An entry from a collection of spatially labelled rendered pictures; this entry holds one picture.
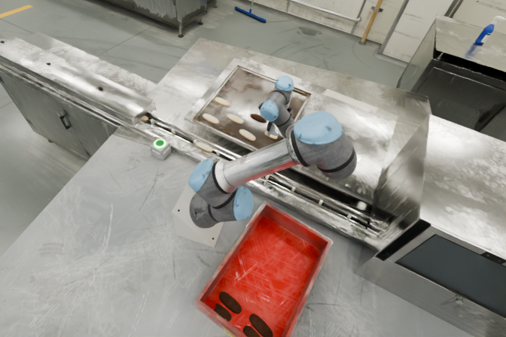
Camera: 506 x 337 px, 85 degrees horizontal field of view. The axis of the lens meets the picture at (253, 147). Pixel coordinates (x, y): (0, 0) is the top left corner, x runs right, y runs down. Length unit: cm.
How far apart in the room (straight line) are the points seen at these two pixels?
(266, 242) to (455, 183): 72
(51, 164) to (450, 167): 265
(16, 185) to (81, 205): 139
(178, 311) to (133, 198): 52
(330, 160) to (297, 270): 59
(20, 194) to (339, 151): 238
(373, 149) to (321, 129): 87
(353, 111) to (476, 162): 71
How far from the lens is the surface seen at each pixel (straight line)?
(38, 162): 286
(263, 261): 122
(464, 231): 99
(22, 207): 264
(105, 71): 212
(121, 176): 146
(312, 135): 73
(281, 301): 119
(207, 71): 205
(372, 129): 167
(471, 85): 281
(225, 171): 90
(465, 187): 111
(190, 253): 122
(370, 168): 152
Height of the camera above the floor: 196
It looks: 48 degrees down
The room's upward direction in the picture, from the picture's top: 10 degrees clockwise
